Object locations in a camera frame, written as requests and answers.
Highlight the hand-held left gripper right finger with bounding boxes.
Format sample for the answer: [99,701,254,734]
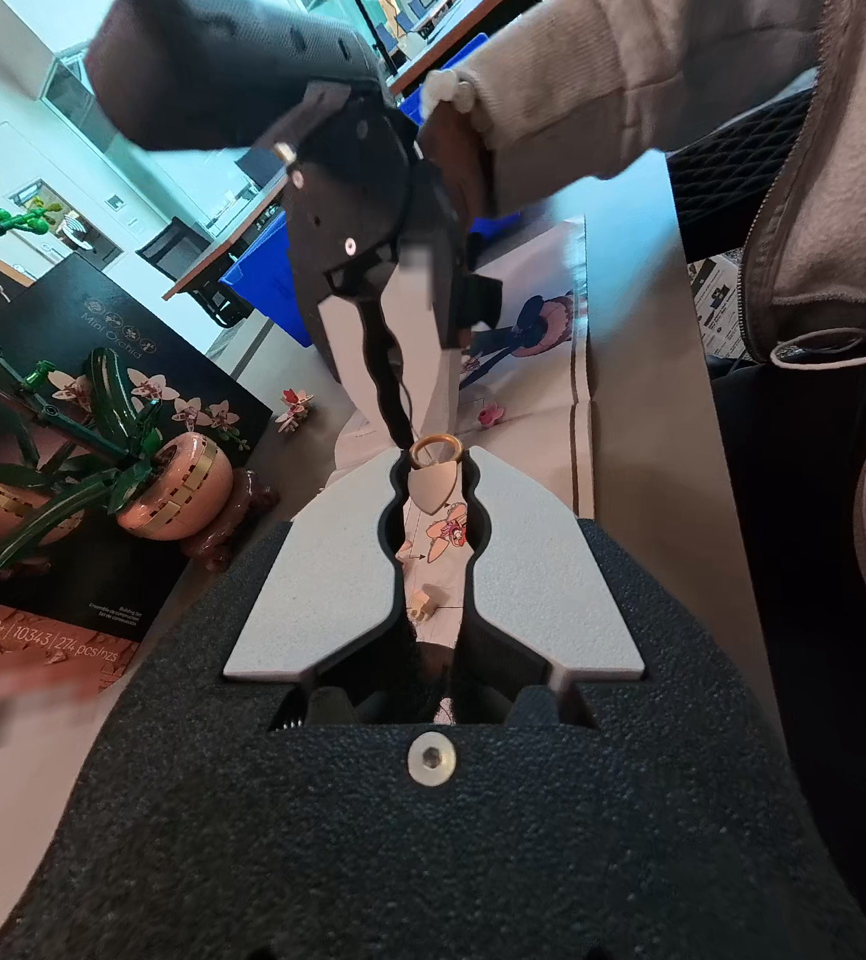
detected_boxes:
[461,446,647,689]

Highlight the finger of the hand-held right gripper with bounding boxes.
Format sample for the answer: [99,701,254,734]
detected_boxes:
[317,294,414,451]
[382,264,473,445]

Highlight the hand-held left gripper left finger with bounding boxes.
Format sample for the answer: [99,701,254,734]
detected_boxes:
[221,448,413,685]

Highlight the pink petal with gold ring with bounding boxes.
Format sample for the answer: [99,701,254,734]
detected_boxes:
[409,433,465,517]

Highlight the person's right forearm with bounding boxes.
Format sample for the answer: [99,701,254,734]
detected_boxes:
[424,0,846,222]

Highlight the grey desk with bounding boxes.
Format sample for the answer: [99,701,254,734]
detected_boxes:
[0,150,786,960]

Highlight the person's right hand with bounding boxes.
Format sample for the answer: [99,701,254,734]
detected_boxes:
[416,103,497,265]

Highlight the built pink brick flower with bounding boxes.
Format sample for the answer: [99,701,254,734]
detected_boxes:
[274,386,316,436]

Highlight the blue plastic bin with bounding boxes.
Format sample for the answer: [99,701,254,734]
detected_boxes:
[399,33,524,240]
[219,210,314,348]

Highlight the instruction booklet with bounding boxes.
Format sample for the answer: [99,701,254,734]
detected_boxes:
[328,217,595,654]

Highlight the wood-edged table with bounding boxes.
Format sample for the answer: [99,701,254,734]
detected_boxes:
[163,142,299,301]

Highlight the black office chair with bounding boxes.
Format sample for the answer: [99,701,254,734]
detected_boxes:
[136,217,254,327]

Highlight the black orchid set box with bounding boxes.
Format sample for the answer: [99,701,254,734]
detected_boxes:
[0,251,276,721]

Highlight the black pants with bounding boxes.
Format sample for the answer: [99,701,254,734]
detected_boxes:
[709,358,866,960]

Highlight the glass door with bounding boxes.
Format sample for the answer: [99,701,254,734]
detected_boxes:
[41,45,122,151]

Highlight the printed white paper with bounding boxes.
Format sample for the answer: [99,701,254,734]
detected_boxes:
[690,253,750,363]

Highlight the green brick orchid stem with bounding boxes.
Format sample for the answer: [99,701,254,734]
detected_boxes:
[0,204,149,466]

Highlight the black quilted cloth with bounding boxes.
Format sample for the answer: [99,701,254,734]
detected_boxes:
[665,90,816,264]

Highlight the person's beige jacket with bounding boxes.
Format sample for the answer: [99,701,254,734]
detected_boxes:
[736,0,866,665]

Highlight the white drawstring cord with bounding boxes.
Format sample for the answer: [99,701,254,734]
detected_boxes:
[769,328,866,370]

